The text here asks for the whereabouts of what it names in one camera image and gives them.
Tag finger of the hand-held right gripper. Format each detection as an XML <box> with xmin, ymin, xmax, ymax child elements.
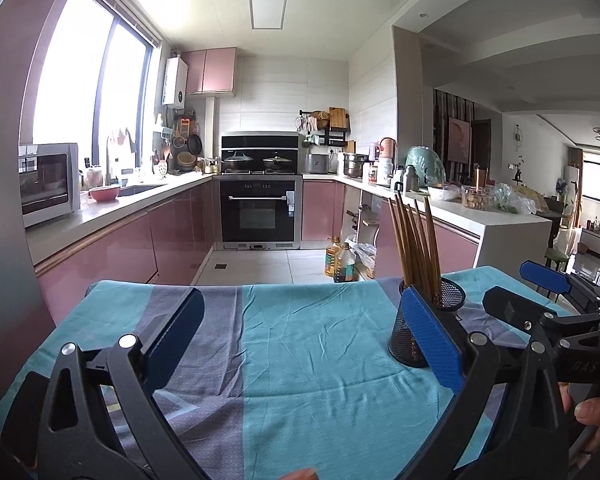
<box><xmin>481</xmin><ymin>286</ymin><xmax>600</xmax><ymax>343</ymax></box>
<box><xmin>520</xmin><ymin>260</ymin><xmax>600</xmax><ymax>312</ymax></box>

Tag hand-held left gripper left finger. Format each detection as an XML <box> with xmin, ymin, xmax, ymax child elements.
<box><xmin>30</xmin><ymin>287</ymin><xmax>206</xmax><ymax>480</ymax></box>

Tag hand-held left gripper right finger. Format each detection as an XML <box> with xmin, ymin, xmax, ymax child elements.
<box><xmin>401</xmin><ymin>285</ymin><xmax>573</xmax><ymax>480</ymax></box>

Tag black mesh utensil holder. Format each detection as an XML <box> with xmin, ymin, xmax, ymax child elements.
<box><xmin>387</xmin><ymin>277</ymin><xmax>466</xmax><ymax>368</ymax></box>

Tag bundle of wooden chopsticks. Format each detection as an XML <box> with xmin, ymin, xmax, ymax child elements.
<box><xmin>387</xmin><ymin>196</ymin><xmax>443</xmax><ymax>308</ymax></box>

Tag plastic bag of greens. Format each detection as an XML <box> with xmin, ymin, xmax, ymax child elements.
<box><xmin>487</xmin><ymin>182</ymin><xmax>538</xmax><ymax>216</ymax></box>

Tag clear cookie container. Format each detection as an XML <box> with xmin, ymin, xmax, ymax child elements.
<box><xmin>461</xmin><ymin>186</ymin><xmax>491</xmax><ymax>211</ymax></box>

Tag pink base cabinets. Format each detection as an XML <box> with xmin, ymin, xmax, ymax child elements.
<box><xmin>301</xmin><ymin>180</ymin><xmax>481</xmax><ymax>281</ymax></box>
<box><xmin>35</xmin><ymin>177</ymin><xmax>221</xmax><ymax>311</ymax></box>

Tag clear plastic bag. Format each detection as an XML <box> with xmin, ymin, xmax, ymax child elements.
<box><xmin>352</xmin><ymin>242</ymin><xmax>378</xmax><ymax>278</ymax></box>

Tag dark cooking oil bottle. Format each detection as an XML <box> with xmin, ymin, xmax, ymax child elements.
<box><xmin>333</xmin><ymin>242</ymin><xmax>358</xmax><ymax>283</ymax></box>

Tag blue grey patterned tablecloth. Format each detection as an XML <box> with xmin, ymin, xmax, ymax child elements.
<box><xmin>0</xmin><ymin>266</ymin><xmax>581</xmax><ymax>480</ymax></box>

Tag white bowl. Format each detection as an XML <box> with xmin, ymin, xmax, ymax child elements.
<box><xmin>426</xmin><ymin>184</ymin><xmax>463</xmax><ymax>202</ymax></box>

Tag yellow cooking oil bottle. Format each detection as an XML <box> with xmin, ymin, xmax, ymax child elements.
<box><xmin>325</xmin><ymin>236</ymin><xmax>343</xmax><ymax>277</ymax></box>

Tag black built-in oven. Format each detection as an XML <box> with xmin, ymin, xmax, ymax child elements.
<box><xmin>219</xmin><ymin>176</ymin><xmax>303</xmax><ymax>251</ymax></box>

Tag green kitchen appliance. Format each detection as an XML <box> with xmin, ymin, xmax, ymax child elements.
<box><xmin>405</xmin><ymin>146</ymin><xmax>447</xmax><ymax>187</ymax></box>

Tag pink bowl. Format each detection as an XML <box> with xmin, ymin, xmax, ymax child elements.
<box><xmin>88</xmin><ymin>185</ymin><xmax>122</xmax><ymax>203</ymax></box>

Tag steel steamer pot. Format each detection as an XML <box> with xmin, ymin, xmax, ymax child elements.
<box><xmin>342</xmin><ymin>153</ymin><xmax>370</xmax><ymax>178</ymax></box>

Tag white microwave oven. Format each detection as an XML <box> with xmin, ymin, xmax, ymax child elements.
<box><xmin>19</xmin><ymin>142</ymin><xmax>81</xmax><ymax>228</ymax></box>

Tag hanging dish cloth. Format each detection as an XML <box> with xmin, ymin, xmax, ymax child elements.
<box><xmin>106</xmin><ymin>127</ymin><xmax>136</xmax><ymax>153</ymax></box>

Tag grey refrigerator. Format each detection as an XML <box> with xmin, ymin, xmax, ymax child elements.
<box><xmin>0</xmin><ymin>0</ymin><xmax>91</xmax><ymax>356</ymax></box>

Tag black range hood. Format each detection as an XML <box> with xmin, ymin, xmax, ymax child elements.
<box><xmin>221</xmin><ymin>131</ymin><xmax>301</xmax><ymax>153</ymax></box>

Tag white water heater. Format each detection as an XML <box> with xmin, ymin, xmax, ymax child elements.
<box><xmin>162</xmin><ymin>56</ymin><xmax>189</xmax><ymax>107</ymax></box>

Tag kitchen window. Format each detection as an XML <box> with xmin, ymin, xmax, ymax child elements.
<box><xmin>32</xmin><ymin>0</ymin><xmax>163</xmax><ymax>181</ymax></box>

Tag ceiling light panel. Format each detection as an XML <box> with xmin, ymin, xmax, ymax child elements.
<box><xmin>249</xmin><ymin>0</ymin><xmax>288</xmax><ymax>31</ymax></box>

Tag wall painting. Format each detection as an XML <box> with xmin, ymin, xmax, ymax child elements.
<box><xmin>447</xmin><ymin>116</ymin><xmax>473</xmax><ymax>163</ymax></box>

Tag black wall rack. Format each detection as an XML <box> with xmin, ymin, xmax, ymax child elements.
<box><xmin>300</xmin><ymin>107</ymin><xmax>353</xmax><ymax>146</ymax></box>

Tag pink wall cabinet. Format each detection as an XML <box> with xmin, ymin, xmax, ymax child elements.
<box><xmin>180</xmin><ymin>47</ymin><xmax>238</xmax><ymax>96</ymax></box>

